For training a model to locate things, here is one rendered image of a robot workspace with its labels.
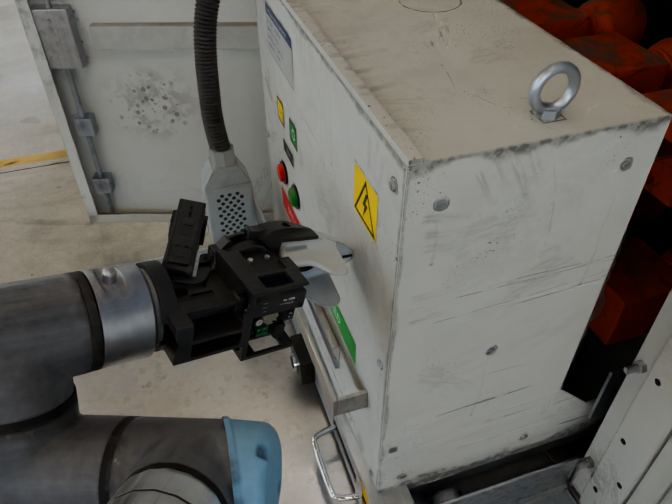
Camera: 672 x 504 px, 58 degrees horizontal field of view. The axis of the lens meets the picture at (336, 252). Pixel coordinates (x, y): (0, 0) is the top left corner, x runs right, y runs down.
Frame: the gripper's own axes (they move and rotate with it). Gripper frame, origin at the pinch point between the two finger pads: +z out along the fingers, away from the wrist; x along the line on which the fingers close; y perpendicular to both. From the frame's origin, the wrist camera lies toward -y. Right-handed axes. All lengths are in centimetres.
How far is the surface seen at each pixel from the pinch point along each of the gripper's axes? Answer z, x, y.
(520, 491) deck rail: 23.9, -29.3, 19.1
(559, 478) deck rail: 29.4, -28.0, 20.7
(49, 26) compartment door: -10, 0, -69
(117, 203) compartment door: 2, -36, -71
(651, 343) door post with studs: 24.5, -1.2, 22.1
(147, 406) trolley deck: -9.0, -41.4, -21.9
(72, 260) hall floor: 19, -121, -168
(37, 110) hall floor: 36, -117, -301
